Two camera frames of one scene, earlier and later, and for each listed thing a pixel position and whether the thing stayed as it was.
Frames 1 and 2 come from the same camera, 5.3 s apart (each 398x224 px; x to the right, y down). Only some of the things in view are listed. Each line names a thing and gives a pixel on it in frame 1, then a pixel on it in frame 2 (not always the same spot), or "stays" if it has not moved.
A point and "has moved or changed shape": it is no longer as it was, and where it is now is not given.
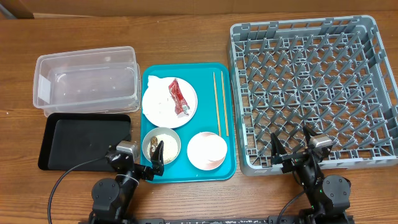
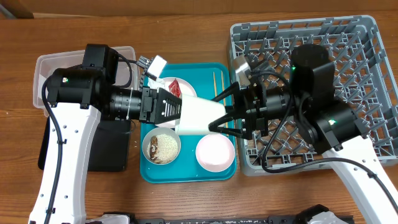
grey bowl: (171, 144) stays
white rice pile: (170, 147) stays
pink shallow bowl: (207, 150) has moved or changed shape
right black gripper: (277, 150) to (247, 106)
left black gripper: (157, 163) to (155, 116)
